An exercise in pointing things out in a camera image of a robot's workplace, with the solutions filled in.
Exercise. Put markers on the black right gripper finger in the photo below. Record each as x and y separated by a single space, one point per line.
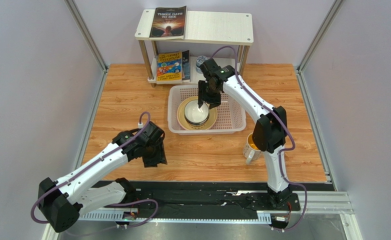
201 93
214 101

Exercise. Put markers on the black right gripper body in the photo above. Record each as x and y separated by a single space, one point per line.
208 94

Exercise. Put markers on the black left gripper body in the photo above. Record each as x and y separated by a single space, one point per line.
155 149

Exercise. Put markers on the yellow plate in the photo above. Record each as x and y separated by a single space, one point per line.
213 113

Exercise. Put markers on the white bowl dark outside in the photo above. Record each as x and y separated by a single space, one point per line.
196 115

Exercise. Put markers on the white plastic basket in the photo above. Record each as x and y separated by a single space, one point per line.
231 116

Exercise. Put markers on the patterned mug yellow inside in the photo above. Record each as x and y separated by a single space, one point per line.
250 151

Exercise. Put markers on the grey patterned bowl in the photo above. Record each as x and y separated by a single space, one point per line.
186 125

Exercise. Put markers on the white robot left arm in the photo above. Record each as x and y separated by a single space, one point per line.
63 201

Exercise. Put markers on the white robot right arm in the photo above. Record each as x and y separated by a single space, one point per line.
270 131

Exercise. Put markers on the blue white ceramic jar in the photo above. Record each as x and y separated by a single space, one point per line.
199 61

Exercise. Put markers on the dark blue book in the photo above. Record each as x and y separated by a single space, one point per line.
186 66

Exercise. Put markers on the yellow treehouse book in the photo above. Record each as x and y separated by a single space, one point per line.
169 68

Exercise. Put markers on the white two-tier shelf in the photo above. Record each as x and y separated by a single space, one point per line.
202 28

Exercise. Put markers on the dark Three Days book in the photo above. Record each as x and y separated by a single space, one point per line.
169 23

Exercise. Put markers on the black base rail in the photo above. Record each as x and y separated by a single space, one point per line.
210 201

